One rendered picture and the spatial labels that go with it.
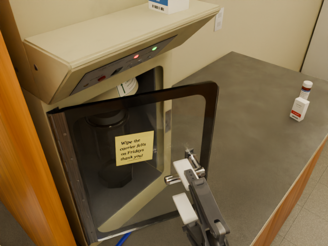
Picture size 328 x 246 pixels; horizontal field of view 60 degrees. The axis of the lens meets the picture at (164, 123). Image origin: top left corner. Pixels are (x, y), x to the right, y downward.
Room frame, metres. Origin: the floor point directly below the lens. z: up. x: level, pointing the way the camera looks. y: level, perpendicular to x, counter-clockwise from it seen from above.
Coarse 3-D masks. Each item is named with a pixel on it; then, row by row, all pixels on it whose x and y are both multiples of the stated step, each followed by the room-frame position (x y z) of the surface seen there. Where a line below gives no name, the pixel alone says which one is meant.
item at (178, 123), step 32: (128, 96) 0.42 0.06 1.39; (160, 96) 0.43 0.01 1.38; (192, 96) 0.46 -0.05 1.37; (96, 128) 0.39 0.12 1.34; (128, 128) 0.41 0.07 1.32; (160, 128) 0.43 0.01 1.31; (192, 128) 0.46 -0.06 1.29; (96, 160) 0.39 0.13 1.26; (160, 160) 0.43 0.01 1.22; (96, 192) 0.39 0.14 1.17; (128, 192) 0.41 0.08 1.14; (160, 192) 0.43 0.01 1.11; (96, 224) 0.38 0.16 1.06; (128, 224) 0.41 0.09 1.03
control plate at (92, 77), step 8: (168, 40) 0.47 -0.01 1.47; (144, 48) 0.42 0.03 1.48; (152, 48) 0.45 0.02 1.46; (160, 48) 0.49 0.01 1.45; (128, 56) 0.40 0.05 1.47; (144, 56) 0.46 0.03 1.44; (152, 56) 0.50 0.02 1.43; (112, 64) 0.38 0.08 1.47; (120, 64) 0.41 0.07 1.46; (128, 64) 0.44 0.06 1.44; (136, 64) 0.48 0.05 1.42; (88, 72) 0.34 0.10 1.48; (96, 72) 0.36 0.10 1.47; (104, 72) 0.39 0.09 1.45; (112, 72) 0.42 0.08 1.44; (120, 72) 0.45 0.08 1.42; (88, 80) 0.37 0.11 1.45; (96, 80) 0.40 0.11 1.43; (80, 88) 0.38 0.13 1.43
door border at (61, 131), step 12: (60, 120) 0.37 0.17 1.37; (60, 132) 0.37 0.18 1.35; (72, 144) 0.38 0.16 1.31; (72, 156) 0.38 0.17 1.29; (72, 168) 0.37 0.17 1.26; (72, 180) 0.37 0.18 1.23; (72, 192) 0.37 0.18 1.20; (84, 192) 0.38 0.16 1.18; (84, 204) 0.38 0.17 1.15; (84, 216) 0.37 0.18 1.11; (96, 240) 0.38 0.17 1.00
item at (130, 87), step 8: (128, 80) 0.55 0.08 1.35; (136, 80) 0.59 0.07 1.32; (112, 88) 0.51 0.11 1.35; (120, 88) 0.52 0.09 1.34; (128, 88) 0.54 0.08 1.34; (136, 88) 0.56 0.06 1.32; (96, 96) 0.50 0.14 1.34; (104, 96) 0.50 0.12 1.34; (112, 96) 0.51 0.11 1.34; (120, 96) 0.51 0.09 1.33
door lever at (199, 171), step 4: (192, 156) 0.46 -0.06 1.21; (196, 156) 0.46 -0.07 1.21; (188, 160) 0.45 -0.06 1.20; (192, 160) 0.45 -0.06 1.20; (196, 160) 0.45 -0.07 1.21; (196, 164) 0.43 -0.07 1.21; (196, 168) 0.42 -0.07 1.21; (200, 168) 0.42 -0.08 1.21; (196, 172) 0.41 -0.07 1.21; (200, 172) 0.41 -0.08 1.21; (204, 172) 0.41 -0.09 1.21; (168, 176) 0.40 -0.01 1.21; (172, 176) 0.40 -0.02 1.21; (176, 176) 0.40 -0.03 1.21; (164, 180) 0.39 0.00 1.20; (168, 180) 0.39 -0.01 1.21; (172, 180) 0.39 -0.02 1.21; (176, 180) 0.39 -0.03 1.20; (180, 180) 0.40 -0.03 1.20; (168, 184) 0.39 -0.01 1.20
